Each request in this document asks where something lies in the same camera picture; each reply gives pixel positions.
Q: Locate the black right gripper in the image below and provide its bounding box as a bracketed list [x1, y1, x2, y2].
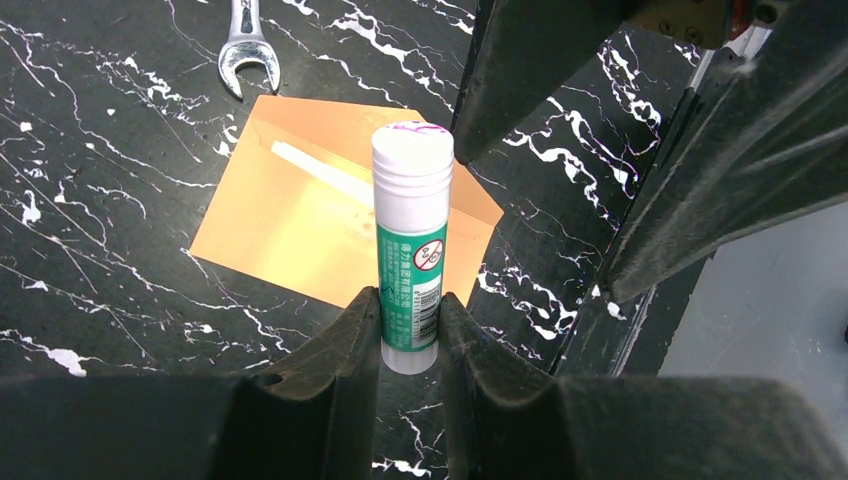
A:
[451, 0, 847, 301]

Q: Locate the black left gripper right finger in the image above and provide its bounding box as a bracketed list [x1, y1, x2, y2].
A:
[438, 294, 847, 479]

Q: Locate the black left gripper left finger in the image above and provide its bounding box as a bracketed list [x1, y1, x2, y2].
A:
[1, 287, 380, 479]

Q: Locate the orange paper envelope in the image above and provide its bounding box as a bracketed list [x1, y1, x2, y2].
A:
[189, 95, 505, 310]

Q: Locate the green white glue stick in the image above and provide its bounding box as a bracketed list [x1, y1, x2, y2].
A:
[372, 121, 454, 375]

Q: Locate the beige lined letter paper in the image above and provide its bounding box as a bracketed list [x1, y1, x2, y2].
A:
[271, 141, 374, 210]

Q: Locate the silver open-end wrench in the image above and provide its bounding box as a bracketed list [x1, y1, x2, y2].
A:
[217, 0, 281, 100]

